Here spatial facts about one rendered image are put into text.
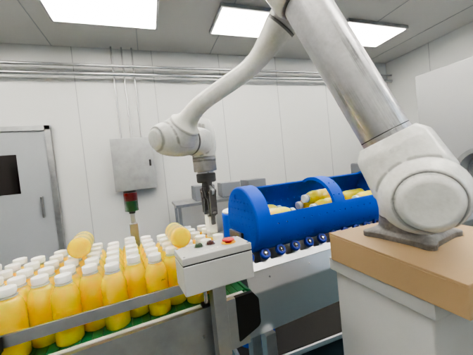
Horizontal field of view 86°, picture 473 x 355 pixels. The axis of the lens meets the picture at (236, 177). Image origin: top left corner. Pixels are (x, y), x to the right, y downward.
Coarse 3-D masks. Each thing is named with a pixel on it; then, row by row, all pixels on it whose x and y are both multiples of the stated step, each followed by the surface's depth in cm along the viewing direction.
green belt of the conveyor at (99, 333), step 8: (232, 288) 88; (240, 288) 87; (248, 288) 88; (208, 296) 84; (184, 304) 80; (192, 304) 80; (168, 312) 77; (136, 320) 74; (144, 320) 74; (104, 328) 72; (88, 336) 69; (96, 336) 68; (72, 344) 66; (32, 352) 64; (40, 352) 64; (48, 352) 64
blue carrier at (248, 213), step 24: (240, 192) 106; (264, 192) 125; (288, 192) 133; (336, 192) 115; (240, 216) 108; (264, 216) 97; (288, 216) 102; (312, 216) 107; (336, 216) 113; (360, 216) 122; (264, 240) 99; (288, 240) 107
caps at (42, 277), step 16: (128, 240) 101; (144, 240) 95; (96, 256) 81; (112, 256) 79; (128, 256) 77; (160, 256) 77; (0, 272) 75; (16, 272) 73; (32, 272) 75; (48, 272) 73; (64, 272) 72; (0, 288) 62; (16, 288) 63
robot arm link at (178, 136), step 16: (272, 16) 75; (272, 32) 76; (288, 32) 76; (256, 48) 80; (272, 48) 79; (240, 64) 82; (256, 64) 81; (224, 80) 80; (240, 80) 81; (208, 96) 78; (224, 96) 81; (192, 112) 78; (160, 128) 77; (176, 128) 79; (192, 128) 81; (160, 144) 77; (176, 144) 79; (192, 144) 84
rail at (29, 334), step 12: (168, 288) 75; (180, 288) 76; (132, 300) 71; (144, 300) 72; (156, 300) 73; (84, 312) 66; (96, 312) 67; (108, 312) 68; (120, 312) 69; (48, 324) 62; (60, 324) 64; (72, 324) 65; (0, 336) 59; (12, 336) 60; (24, 336) 60; (36, 336) 61
